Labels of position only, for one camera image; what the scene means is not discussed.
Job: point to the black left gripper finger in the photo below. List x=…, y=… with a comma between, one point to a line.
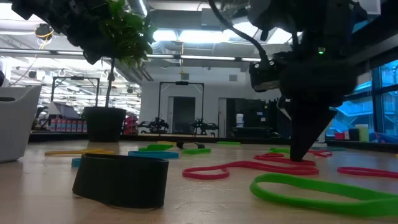
x=93, y=54

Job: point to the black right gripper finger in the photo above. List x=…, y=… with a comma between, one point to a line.
x=306, y=127

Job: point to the long red rubber band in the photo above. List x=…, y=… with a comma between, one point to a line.
x=323, y=153
x=295, y=170
x=270, y=157
x=367, y=172

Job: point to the grey rubber band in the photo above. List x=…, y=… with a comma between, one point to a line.
x=334, y=148

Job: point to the green rubber band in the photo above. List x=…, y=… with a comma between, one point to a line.
x=228, y=143
x=295, y=203
x=278, y=150
x=196, y=151

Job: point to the blue rubber band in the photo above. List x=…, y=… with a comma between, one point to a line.
x=76, y=162
x=152, y=155

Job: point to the rubber bands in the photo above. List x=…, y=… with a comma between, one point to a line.
x=155, y=147

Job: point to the long yellow rubber band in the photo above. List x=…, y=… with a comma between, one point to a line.
x=166, y=143

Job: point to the wide black rubber band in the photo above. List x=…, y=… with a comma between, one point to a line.
x=121, y=183
x=182, y=145

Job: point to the black background robot arm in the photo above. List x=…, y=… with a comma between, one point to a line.
x=155, y=126
x=203, y=126

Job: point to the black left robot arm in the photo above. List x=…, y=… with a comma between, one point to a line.
x=26, y=7

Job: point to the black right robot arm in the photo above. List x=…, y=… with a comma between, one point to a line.
x=342, y=25

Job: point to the grey plastic bin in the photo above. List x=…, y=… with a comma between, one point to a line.
x=18, y=124

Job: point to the red block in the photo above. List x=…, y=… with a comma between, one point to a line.
x=339, y=136

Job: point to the white block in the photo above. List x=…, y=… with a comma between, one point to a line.
x=346, y=135

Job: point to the black cup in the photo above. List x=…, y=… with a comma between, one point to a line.
x=353, y=135

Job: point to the black cabinet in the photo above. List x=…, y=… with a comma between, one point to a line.
x=255, y=112

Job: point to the yellow-green cup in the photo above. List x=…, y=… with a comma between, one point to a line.
x=363, y=133

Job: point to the grey open laptop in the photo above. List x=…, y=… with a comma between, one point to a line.
x=66, y=110

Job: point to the white plastic tub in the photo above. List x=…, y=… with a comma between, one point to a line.
x=240, y=120

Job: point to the green plant in black pot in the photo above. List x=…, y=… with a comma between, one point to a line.
x=104, y=124

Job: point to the row of red boxes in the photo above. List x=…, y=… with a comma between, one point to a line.
x=68, y=126

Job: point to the red stacked crates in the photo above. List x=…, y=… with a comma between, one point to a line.
x=131, y=124

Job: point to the grey door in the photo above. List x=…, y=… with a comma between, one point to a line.
x=183, y=115

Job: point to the long ceiling light bar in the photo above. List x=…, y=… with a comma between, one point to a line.
x=202, y=58

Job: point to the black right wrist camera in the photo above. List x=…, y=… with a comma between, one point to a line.
x=264, y=77

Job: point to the tall black frame station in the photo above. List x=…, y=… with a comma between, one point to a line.
x=182, y=83

